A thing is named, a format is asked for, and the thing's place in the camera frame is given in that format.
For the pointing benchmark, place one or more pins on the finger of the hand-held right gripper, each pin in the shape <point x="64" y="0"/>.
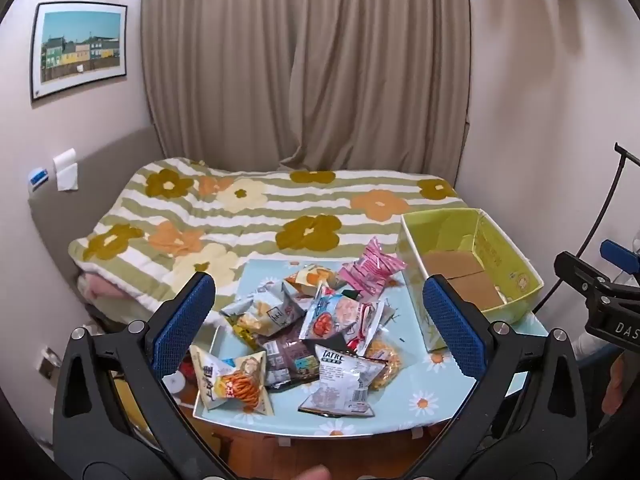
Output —
<point x="620" y="251"/>
<point x="582" y="275"/>

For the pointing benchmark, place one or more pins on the beige curtain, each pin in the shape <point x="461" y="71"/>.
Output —
<point x="310" y="60"/>

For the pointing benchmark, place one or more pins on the grey and white snack packet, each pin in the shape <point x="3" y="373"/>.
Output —
<point x="270" y="310"/>

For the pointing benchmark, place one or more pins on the dark brown snack packet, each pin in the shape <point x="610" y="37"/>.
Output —
<point x="290" y="360"/>

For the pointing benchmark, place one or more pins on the pink striped snack packet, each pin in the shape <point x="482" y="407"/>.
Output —
<point x="372" y="267"/>

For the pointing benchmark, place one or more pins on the white round item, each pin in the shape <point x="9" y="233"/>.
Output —
<point x="175" y="385"/>

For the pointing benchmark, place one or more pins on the snack packet with orange sticks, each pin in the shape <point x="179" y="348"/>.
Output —
<point x="235" y="380"/>

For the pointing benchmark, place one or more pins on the gold snack packet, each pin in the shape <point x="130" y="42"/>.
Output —
<point x="244" y="332"/>

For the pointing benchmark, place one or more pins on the pink folded blanket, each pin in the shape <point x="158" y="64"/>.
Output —
<point x="105" y="285"/>

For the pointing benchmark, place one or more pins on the yellow noodle snack packet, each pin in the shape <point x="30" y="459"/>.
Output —
<point x="387" y="365"/>

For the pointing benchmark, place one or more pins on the floral striped blanket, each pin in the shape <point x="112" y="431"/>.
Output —
<point x="240" y="220"/>

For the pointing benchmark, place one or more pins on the framed wall picture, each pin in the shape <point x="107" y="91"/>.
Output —
<point x="80" y="47"/>

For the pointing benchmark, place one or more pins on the person's left hand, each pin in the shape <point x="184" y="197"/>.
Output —
<point x="310" y="474"/>

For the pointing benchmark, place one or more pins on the person's right hand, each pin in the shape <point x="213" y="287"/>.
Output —
<point x="614" y="385"/>

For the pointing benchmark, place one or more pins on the wall socket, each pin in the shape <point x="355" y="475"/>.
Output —
<point x="49" y="361"/>

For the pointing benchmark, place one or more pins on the green cardboard box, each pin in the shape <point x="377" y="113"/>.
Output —
<point x="500" y="255"/>

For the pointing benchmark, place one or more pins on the white paper on wall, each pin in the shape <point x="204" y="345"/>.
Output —
<point x="66" y="170"/>

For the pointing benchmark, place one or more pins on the blue and white wall item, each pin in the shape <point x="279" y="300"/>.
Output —
<point x="38" y="178"/>

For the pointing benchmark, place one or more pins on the orange and white snack packet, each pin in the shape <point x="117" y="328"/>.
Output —
<point x="310" y="277"/>

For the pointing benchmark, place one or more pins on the red and white snack packet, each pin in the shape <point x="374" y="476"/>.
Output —
<point x="330" y="317"/>

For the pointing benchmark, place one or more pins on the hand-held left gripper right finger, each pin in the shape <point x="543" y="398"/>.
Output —
<point x="452" y="325"/>

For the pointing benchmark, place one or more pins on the daisy print tablecloth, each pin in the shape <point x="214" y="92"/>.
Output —
<point x="435" y="395"/>

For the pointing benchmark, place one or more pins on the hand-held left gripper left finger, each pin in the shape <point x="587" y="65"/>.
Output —
<point x="185" y="320"/>

